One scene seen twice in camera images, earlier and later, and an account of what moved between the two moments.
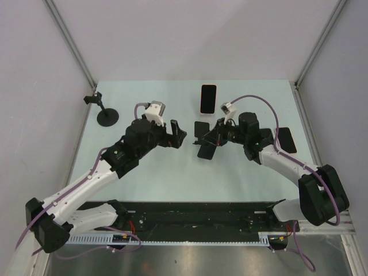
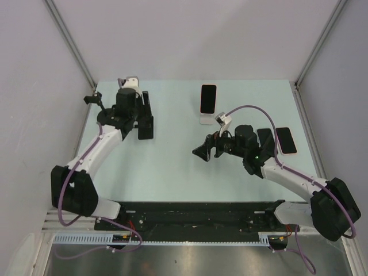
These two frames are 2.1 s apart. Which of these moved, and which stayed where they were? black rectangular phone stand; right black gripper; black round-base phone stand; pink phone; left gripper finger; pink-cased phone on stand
Moved: left gripper finger; right black gripper; black rectangular phone stand
Stayed: black round-base phone stand; pink phone; pink-cased phone on stand
